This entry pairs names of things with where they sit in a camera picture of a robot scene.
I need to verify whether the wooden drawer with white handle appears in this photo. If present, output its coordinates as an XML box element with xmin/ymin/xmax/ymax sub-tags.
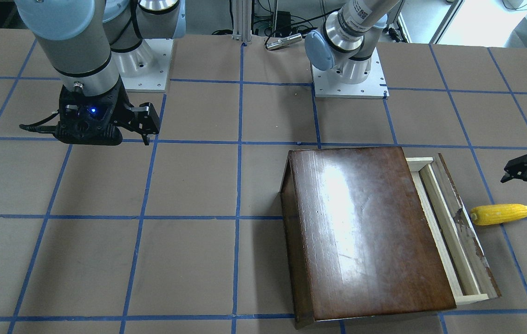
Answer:
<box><xmin>406</xmin><ymin>154</ymin><xmax>501</xmax><ymax>306</ymax></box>

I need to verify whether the yellow corn cob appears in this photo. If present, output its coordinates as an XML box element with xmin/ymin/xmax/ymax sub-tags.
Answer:
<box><xmin>469</xmin><ymin>204</ymin><xmax>527</xmax><ymax>226</ymax></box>

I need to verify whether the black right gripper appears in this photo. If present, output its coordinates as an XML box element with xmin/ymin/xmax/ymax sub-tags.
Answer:
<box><xmin>54</xmin><ymin>78</ymin><xmax>161</xmax><ymax>146</ymax></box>

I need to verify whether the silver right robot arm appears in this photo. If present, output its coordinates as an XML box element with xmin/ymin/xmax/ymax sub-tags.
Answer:
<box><xmin>15</xmin><ymin>0</ymin><xmax>186</xmax><ymax>146</ymax></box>

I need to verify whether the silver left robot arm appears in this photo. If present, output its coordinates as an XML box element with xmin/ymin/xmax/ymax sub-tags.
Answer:
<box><xmin>305</xmin><ymin>0</ymin><xmax>527</xmax><ymax>183</ymax></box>

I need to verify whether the dark wooden drawer box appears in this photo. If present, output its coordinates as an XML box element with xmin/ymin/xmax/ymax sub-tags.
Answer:
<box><xmin>280</xmin><ymin>147</ymin><xmax>456</xmax><ymax>329</ymax></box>

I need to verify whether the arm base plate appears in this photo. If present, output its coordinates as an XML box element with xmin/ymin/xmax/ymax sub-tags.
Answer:
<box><xmin>311</xmin><ymin>48</ymin><xmax>390</xmax><ymax>99</ymax></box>
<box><xmin>112</xmin><ymin>39</ymin><xmax>174</xmax><ymax>93</ymax></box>

